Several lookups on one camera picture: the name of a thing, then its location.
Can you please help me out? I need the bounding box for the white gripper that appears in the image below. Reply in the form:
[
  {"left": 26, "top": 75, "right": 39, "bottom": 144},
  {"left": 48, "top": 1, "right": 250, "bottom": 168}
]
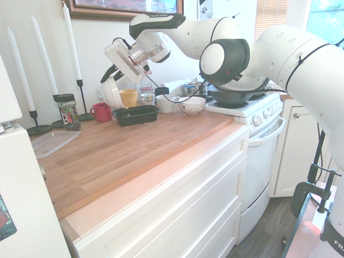
[{"left": 100, "top": 43, "right": 146, "bottom": 85}]

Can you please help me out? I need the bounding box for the plain white bowl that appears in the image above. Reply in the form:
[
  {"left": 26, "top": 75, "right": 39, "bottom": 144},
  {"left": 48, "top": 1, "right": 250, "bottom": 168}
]
[{"left": 101, "top": 76, "right": 125, "bottom": 111}]

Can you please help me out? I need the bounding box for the black plastic tray box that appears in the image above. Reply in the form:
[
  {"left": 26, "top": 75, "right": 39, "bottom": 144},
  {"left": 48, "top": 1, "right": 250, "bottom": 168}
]
[{"left": 112, "top": 104, "right": 161, "bottom": 127}]

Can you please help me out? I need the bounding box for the yellow mug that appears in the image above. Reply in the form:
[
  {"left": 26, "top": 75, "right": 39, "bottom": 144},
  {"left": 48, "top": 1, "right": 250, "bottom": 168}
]
[{"left": 119, "top": 89, "right": 139, "bottom": 109}]

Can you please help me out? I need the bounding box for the small white patterned cup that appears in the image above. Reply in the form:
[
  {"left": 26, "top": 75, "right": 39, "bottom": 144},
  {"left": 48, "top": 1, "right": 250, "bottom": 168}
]
[{"left": 140, "top": 92, "right": 156, "bottom": 106}]

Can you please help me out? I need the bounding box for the red mug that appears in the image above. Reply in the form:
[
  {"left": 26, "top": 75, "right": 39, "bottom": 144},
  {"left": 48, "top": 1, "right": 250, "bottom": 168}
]
[{"left": 90, "top": 103, "right": 113, "bottom": 123}]

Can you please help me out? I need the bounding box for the tall-stem black candle holder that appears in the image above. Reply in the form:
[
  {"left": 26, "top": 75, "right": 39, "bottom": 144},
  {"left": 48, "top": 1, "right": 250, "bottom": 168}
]
[{"left": 76, "top": 79, "right": 96, "bottom": 121}]

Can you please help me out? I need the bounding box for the tallest white candle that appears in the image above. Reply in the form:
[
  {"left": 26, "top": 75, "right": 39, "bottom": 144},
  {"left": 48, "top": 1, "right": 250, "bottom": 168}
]
[{"left": 62, "top": 2, "right": 82, "bottom": 81}]

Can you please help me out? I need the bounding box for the large white mug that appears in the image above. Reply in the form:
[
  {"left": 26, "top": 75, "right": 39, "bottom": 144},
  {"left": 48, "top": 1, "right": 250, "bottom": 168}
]
[{"left": 155, "top": 94, "right": 182, "bottom": 114}]

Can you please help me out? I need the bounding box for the spice jar with black lid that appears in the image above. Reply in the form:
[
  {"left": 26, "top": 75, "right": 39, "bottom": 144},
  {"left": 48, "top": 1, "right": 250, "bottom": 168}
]
[{"left": 55, "top": 93, "right": 82, "bottom": 131}]

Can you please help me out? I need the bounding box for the framed picture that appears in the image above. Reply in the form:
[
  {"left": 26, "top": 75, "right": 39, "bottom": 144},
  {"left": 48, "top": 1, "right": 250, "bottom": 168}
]
[{"left": 68, "top": 0, "right": 185, "bottom": 20}]

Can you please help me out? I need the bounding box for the medium white candle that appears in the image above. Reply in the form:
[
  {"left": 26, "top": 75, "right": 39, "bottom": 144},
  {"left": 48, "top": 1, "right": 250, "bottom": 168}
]
[{"left": 30, "top": 15, "right": 60, "bottom": 96}]

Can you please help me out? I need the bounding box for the medium black candle holder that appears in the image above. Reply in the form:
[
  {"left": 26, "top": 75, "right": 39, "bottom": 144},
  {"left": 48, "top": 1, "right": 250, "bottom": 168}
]
[{"left": 51, "top": 93, "right": 66, "bottom": 128}]

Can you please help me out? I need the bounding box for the steel pot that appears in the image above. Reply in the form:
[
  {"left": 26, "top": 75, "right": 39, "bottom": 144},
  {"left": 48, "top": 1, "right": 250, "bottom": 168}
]
[{"left": 182, "top": 81, "right": 210, "bottom": 96}]

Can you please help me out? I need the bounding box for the white bowl with swirl pattern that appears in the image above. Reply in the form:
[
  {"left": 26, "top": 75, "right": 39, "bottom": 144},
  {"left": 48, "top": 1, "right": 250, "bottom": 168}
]
[{"left": 179, "top": 96, "right": 206, "bottom": 116}]

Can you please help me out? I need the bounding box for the clear plastic lid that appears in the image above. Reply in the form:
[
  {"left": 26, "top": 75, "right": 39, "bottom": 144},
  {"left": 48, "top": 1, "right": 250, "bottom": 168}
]
[{"left": 31, "top": 130, "right": 82, "bottom": 160}]

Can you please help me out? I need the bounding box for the shortest white candle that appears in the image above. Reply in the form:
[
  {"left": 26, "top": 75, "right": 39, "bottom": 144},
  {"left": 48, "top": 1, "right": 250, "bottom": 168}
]
[{"left": 6, "top": 26, "right": 36, "bottom": 112}]

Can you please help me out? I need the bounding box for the short black candle holder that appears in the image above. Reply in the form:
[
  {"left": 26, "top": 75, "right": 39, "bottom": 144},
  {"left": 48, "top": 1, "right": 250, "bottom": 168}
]
[{"left": 26, "top": 109, "right": 52, "bottom": 136}]

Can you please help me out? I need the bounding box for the black wok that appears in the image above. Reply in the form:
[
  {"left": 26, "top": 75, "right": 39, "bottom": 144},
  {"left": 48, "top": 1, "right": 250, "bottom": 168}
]
[{"left": 206, "top": 84, "right": 270, "bottom": 109}]

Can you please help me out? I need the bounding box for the white drawer cabinet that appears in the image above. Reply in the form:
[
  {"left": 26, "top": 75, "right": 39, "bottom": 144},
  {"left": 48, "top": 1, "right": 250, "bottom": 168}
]
[{"left": 72, "top": 128, "right": 250, "bottom": 258}]

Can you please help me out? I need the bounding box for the white refrigerator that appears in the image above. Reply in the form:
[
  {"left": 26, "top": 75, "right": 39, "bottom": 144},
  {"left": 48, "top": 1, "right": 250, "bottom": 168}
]
[{"left": 0, "top": 53, "right": 72, "bottom": 258}]

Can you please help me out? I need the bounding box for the beige window blind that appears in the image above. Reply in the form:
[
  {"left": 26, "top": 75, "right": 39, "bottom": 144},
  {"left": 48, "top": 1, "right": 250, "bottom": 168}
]
[{"left": 254, "top": 0, "right": 290, "bottom": 41}]

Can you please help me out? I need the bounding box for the white stove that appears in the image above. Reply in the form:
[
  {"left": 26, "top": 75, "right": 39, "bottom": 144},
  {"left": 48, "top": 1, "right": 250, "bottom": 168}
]
[{"left": 203, "top": 90, "right": 287, "bottom": 238}]

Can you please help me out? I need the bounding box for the colourful picture fridge magnet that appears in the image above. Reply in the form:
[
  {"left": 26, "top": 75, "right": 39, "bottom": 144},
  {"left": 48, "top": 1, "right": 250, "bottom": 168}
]
[{"left": 0, "top": 193, "right": 18, "bottom": 241}]

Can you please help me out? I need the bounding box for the white door cupboard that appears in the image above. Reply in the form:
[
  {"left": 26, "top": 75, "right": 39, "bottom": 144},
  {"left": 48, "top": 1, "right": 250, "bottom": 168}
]
[{"left": 268, "top": 99, "right": 340, "bottom": 198}]

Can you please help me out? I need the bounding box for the black screw clamp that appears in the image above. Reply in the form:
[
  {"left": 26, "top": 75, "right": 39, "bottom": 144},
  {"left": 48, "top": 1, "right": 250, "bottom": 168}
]
[{"left": 291, "top": 162, "right": 343, "bottom": 219}]

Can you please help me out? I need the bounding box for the robot mounting table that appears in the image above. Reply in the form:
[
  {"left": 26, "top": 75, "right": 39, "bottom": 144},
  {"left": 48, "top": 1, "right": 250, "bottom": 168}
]
[{"left": 282, "top": 181, "right": 340, "bottom": 258}]

